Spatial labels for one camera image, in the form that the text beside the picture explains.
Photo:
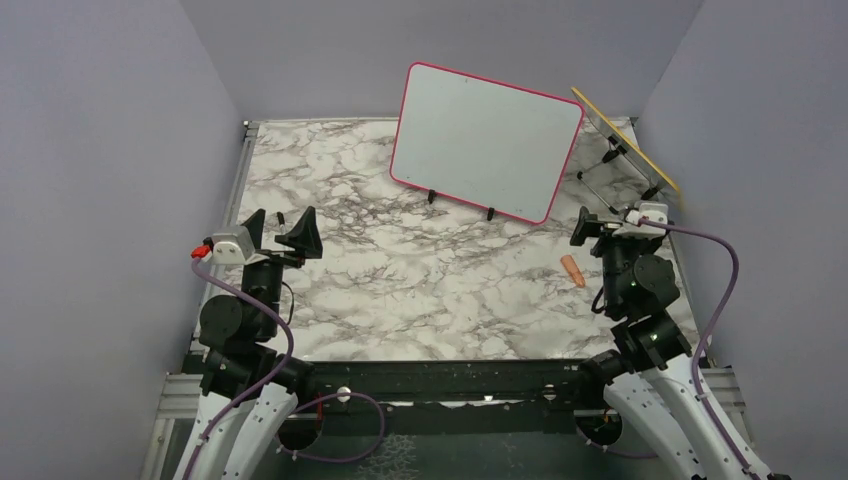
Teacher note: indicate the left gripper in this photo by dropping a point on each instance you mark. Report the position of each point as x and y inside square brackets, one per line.
[304, 237]

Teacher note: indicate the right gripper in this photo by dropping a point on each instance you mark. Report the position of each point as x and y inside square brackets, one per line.
[589, 224]

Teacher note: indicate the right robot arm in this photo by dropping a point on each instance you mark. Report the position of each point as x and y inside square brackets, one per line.
[652, 377]

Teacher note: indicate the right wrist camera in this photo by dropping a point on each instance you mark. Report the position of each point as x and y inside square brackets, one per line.
[645, 220]

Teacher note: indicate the yellow-edged board on stand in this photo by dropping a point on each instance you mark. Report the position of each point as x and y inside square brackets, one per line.
[619, 146]

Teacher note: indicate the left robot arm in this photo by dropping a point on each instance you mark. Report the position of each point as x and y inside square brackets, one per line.
[247, 389]

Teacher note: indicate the pink-framed whiteboard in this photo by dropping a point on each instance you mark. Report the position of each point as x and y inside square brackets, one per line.
[486, 143]

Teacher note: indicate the orange marker cap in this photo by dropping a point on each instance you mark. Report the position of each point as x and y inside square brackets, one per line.
[574, 272]

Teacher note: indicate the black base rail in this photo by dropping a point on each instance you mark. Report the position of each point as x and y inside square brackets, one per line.
[554, 396]

